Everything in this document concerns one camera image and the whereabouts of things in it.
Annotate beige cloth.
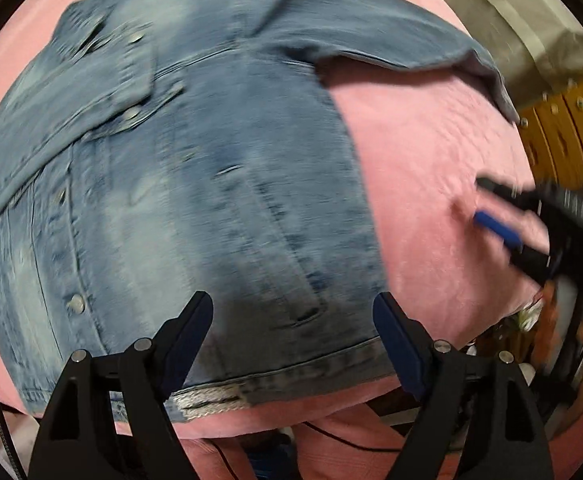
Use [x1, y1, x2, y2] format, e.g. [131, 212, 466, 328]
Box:
[405, 0, 583, 107]

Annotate thin black cable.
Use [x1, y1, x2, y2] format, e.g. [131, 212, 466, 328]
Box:
[301, 421, 408, 452]

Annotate blue denim jacket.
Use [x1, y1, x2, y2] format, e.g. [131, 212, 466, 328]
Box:
[0, 0, 519, 423]

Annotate pink blanket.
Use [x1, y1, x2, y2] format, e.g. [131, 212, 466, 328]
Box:
[0, 0, 555, 441]

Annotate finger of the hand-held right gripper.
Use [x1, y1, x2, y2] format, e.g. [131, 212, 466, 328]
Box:
[473, 211, 555, 282]
[475, 176, 547, 213]

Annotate wooden slatted furniture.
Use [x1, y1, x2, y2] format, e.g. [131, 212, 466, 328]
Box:
[518, 74, 583, 192]

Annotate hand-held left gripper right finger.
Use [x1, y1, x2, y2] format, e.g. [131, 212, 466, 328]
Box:
[373, 292, 555, 480]

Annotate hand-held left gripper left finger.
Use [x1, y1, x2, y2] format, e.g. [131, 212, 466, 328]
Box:
[28, 290, 214, 480]

